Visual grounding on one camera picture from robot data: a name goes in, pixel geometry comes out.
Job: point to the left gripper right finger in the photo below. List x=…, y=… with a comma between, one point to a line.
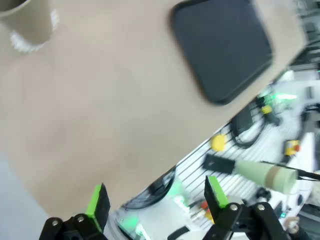
x=215, y=195

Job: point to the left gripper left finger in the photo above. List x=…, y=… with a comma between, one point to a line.
x=100, y=207

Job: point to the white scalloped paper coaster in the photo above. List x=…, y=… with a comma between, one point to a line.
x=21, y=45

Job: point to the tan tall cup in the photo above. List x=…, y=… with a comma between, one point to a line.
x=272, y=178
x=30, y=22

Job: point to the black rectangular box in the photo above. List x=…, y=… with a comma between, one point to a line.
x=218, y=163

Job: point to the pale green tall cup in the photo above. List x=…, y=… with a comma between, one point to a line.
x=252, y=171
x=287, y=181

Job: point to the yellow round cap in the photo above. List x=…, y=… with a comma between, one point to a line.
x=218, y=143

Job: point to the yellow emergency stop box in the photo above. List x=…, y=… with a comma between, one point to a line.
x=290, y=148

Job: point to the black yellow hand tool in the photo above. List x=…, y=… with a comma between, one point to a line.
x=267, y=109

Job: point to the black plastic tray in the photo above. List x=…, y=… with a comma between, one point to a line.
x=220, y=50

